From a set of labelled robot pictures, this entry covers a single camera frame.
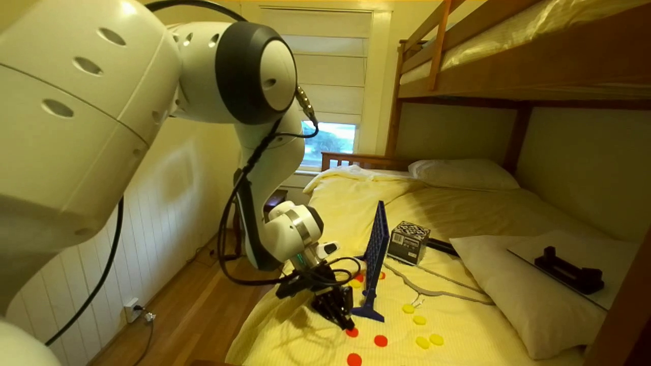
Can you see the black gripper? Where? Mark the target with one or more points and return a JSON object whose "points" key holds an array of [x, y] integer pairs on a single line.
{"points": [[332, 297]]}

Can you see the orange game disc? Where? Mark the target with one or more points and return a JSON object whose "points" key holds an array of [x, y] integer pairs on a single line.
{"points": [[354, 361], [352, 332], [381, 339]]}

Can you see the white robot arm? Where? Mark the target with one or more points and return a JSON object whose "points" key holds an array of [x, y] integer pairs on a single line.
{"points": [[83, 89]]}

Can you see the blue connect four board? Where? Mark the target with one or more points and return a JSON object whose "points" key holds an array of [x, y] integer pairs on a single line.
{"points": [[372, 257]]}

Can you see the yellow striped bed sheet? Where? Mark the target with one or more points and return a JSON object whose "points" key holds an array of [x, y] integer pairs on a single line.
{"points": [[472, 306]]}

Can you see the black patterned box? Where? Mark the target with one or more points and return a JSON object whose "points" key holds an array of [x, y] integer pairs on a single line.
{"points": [[407, 243]]}

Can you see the white pillow near headboard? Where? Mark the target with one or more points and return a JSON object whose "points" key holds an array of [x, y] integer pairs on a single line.
{"points": [[462, 174]]}

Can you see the black object on pillow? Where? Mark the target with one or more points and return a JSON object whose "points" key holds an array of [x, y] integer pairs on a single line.
{"points": [[580, 278]]}

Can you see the white window blind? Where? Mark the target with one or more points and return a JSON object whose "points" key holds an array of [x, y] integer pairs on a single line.
{"points": [[330, 48]]}

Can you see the wall power socket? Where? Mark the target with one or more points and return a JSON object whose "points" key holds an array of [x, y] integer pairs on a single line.
{"points": [[134, 310]]}

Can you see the white pillow near camera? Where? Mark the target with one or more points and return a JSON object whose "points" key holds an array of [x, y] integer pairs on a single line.
{"points": [[548, 316]]}

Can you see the wooden bunk bed frame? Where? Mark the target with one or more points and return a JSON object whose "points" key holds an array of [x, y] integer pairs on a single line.
{"points": [[580, 135]]}

